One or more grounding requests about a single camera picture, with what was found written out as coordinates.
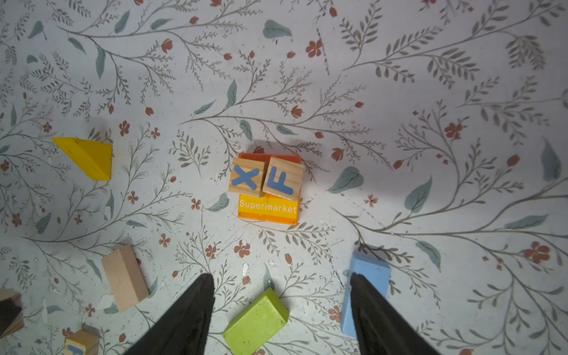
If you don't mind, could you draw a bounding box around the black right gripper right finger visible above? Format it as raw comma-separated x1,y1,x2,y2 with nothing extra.
353,287,439,355

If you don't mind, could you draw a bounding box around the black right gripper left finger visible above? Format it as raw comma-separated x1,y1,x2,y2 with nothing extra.
126,274,214,355

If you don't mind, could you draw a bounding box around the orange supermarket wood block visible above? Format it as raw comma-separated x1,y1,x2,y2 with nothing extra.
237,152,303,226

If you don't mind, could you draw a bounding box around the letter X wood cube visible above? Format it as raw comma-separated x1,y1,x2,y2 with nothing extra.
228,158,266,198

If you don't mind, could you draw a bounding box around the letter F wood cube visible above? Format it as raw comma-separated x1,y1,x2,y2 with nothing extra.
263,157,305,201

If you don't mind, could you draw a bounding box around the yellow wedge wood block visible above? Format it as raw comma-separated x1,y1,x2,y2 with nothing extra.
52,138,112,181

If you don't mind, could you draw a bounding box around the lime green wood block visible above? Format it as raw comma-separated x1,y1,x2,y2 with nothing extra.
222,288,289,355

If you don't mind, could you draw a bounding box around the light blue wood block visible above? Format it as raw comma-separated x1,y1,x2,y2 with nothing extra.
340,251,391,339

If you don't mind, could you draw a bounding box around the plain tan wood block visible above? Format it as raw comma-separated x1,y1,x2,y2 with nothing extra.
102,245,149,313

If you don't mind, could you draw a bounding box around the letter H wood cube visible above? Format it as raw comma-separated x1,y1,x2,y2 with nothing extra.
63,330,100,355

